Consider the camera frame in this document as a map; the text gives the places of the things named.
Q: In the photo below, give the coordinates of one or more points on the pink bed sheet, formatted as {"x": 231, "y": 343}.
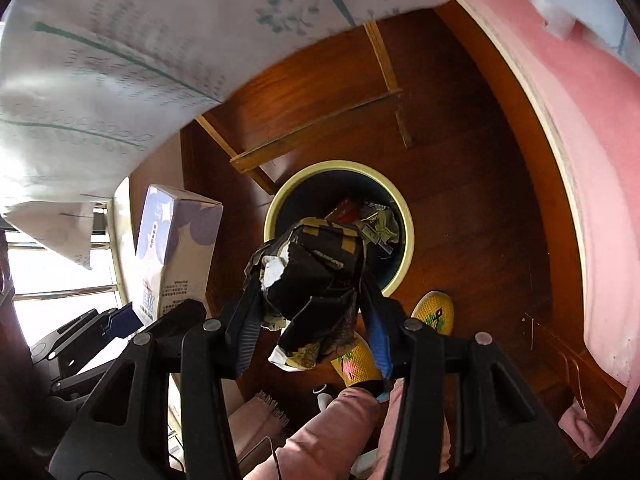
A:
{"x": 589, "y": 102}

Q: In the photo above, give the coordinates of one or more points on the leaf-print blue tablecloth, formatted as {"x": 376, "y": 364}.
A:
{"x": 90, "y": 88}

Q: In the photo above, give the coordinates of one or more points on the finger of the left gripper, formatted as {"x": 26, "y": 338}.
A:
{"x": 53, "y": 341}
{"x": 76, "y": 353}

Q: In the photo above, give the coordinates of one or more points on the white purple box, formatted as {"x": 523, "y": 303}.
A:
{"x": 176, "y": 243}

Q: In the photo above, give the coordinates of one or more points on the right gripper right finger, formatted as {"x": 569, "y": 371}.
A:
{"x": 410, "y": 353}

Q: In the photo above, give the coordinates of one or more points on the round trash bin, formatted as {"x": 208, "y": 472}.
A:
{"x": 355, "y": 194}

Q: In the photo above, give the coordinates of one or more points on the left yellow slipper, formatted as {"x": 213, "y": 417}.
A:
{"x": 357, "y": 364}

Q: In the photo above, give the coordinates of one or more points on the black gold wrapper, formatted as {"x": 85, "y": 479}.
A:
{"x": 311, "y": 280}

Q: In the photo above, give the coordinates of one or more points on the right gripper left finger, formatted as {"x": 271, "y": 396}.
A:
{"x": 217, "y": 349}

